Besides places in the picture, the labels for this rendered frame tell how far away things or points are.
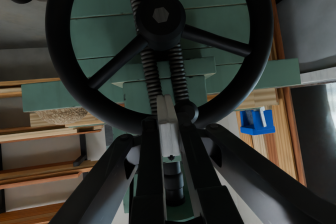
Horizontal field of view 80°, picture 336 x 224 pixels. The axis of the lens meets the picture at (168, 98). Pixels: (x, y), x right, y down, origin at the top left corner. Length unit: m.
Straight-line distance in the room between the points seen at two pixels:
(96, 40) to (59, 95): 0.14
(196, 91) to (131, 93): 0.11
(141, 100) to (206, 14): 0.25
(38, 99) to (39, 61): 2.67
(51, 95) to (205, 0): 0.39
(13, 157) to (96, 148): 0.99
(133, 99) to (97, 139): 2.61
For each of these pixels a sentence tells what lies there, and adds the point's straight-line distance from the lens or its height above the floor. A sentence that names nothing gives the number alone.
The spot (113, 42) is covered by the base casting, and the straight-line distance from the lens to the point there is 0.46.
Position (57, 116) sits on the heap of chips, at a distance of 0.50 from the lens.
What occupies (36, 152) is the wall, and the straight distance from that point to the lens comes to 3.16.
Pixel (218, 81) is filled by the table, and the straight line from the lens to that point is 0.45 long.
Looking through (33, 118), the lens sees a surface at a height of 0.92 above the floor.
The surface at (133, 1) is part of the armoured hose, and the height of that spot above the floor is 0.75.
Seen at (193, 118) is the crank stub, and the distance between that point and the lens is 0.19.
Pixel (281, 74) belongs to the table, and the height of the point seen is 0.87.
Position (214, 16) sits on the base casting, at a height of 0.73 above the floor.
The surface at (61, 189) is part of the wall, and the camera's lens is 3.19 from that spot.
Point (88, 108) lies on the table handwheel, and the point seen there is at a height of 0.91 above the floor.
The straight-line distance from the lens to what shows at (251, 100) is 0.66.
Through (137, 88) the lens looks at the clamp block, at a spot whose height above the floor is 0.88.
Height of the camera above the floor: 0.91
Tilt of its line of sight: 2 degrees down
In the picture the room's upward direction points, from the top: 174 degrees clockwise
